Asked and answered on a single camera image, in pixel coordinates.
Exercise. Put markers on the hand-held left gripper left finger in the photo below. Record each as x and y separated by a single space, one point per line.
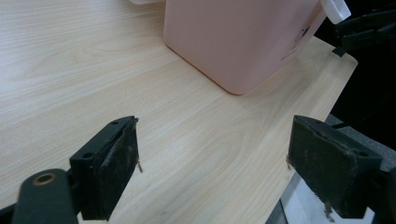
106 174

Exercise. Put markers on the pink plastic bin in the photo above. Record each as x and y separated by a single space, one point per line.
236 40

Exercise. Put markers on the black metal stand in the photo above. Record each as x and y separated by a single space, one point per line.
364 31

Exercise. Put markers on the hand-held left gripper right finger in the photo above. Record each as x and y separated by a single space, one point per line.
330 174

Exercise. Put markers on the grey foam pad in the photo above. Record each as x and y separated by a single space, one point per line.
370 144

